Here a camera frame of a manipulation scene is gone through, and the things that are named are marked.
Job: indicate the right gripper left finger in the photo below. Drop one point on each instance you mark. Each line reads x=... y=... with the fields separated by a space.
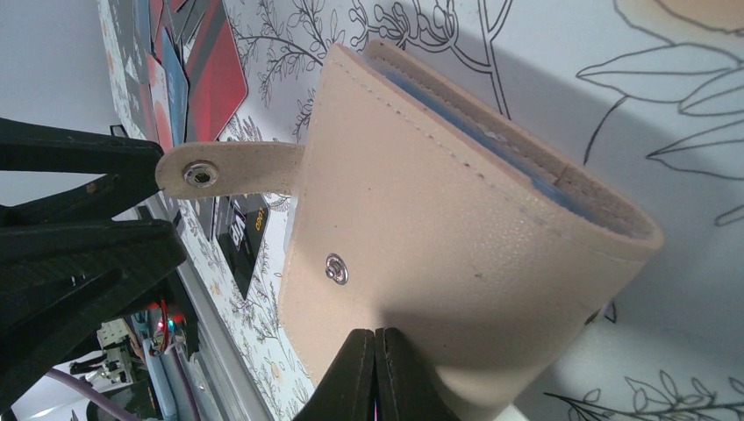
x=345 y=393

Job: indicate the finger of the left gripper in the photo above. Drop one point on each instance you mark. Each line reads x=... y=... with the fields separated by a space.
x=125 y=166
x=59 y=282

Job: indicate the beige card holder wallet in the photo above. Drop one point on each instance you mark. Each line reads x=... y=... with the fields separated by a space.
x=420 y=208

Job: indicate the blue card pile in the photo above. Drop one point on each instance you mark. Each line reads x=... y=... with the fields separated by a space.
x=178 y=88

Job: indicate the black card centre right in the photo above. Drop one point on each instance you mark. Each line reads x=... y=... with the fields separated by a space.
x=240 y=225

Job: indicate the red card centre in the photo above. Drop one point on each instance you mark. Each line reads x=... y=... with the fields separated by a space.
x=217 y=82

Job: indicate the floral table mat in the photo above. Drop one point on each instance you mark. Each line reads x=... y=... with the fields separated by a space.
x=648 y=95

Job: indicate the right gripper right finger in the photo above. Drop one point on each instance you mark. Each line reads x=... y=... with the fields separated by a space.
x=404 y=389

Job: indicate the aluminium rail frame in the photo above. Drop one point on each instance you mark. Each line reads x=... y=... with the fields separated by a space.
x=236 y=389

